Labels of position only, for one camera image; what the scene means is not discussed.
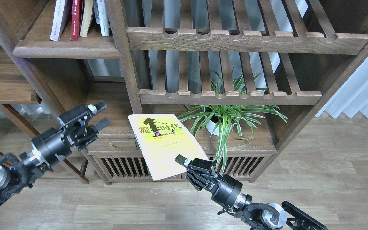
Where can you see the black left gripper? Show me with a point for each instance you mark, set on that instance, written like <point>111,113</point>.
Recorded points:
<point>54,145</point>

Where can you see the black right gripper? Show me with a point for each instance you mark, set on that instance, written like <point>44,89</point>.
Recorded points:
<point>225,190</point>

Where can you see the yellow green cover book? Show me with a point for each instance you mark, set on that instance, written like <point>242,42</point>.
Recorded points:
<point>161,138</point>

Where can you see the white purple cover book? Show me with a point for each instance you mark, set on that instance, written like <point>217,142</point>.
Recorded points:
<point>61,14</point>

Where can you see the red cover book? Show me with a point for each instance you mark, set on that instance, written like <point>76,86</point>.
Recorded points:
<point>76,15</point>

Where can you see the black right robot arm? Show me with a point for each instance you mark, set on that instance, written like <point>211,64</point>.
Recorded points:
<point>273,216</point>

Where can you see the brass drawer knob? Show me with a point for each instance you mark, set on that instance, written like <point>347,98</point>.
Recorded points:
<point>112,147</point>

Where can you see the white plant pot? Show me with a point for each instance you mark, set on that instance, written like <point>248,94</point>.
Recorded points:
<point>212,127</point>

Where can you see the green spider plant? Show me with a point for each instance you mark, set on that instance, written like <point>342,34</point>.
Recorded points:
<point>244,117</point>

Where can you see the dark wooden bookshelf unit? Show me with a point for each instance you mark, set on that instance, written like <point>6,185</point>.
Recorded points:
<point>201,51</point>

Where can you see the upright white book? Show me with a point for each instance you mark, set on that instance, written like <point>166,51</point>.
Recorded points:
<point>102,18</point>

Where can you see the upright cream paged book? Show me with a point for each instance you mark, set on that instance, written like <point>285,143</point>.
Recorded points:
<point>86,17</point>

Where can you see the white curtain right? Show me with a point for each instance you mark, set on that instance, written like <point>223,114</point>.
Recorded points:
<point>352,97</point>

